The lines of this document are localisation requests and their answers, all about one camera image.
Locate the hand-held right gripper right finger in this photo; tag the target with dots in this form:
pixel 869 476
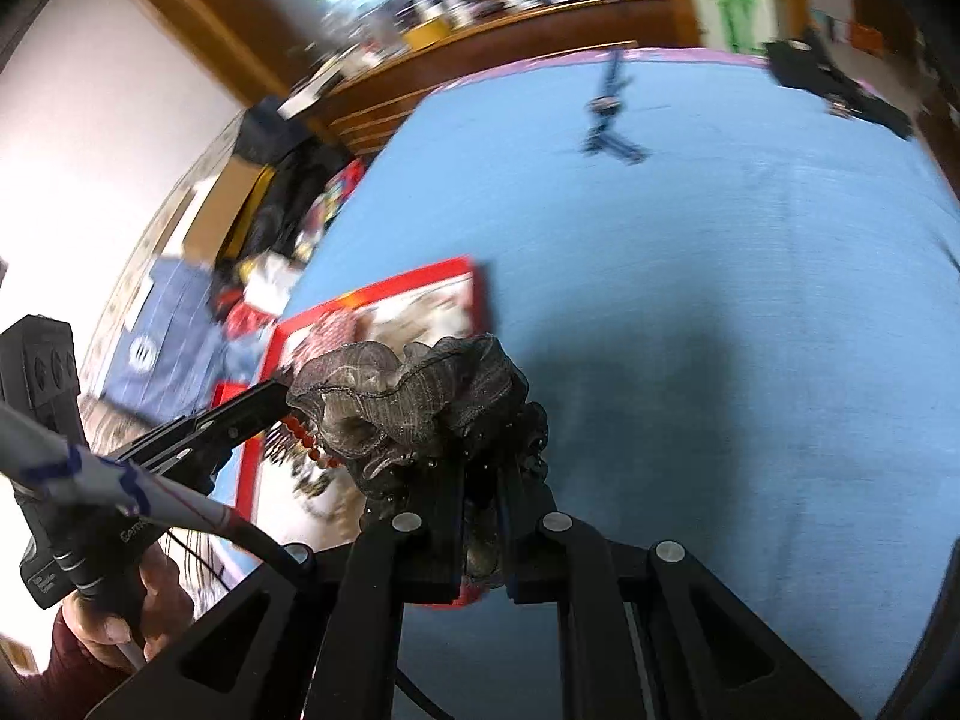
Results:
pixel 525 540

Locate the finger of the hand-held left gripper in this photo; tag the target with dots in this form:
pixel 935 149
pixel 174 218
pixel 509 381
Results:
pixel 225 420

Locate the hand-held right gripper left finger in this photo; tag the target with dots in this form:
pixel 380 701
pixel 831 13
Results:
pixel 435 540

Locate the grey sheer scrunchie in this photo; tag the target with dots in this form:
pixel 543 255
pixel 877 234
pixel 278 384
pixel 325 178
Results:
pixel 420 390

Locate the red box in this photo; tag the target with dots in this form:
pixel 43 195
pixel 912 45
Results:
pixel 442 285

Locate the person's left forearm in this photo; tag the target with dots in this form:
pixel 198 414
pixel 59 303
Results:
pixel 52 682

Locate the person's left hand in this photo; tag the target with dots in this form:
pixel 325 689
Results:
pixel 165 600

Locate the blue cloth bag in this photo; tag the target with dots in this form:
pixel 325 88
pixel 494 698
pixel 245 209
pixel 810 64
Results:
pixel 172 345

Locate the cardboard box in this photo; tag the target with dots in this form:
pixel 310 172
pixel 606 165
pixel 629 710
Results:
pixel 225 202

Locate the blue blanket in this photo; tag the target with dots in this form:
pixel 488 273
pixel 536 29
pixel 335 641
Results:
pixel 712 300

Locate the wooden cabinet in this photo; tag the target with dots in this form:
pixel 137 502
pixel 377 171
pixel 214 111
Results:
pixel 465 52

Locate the blue striped ribbon hair clip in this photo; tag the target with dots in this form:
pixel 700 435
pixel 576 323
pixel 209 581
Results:
pixel 611 105

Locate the black cloth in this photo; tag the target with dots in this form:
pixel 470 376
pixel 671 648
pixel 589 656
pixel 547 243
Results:
pixel 825 79

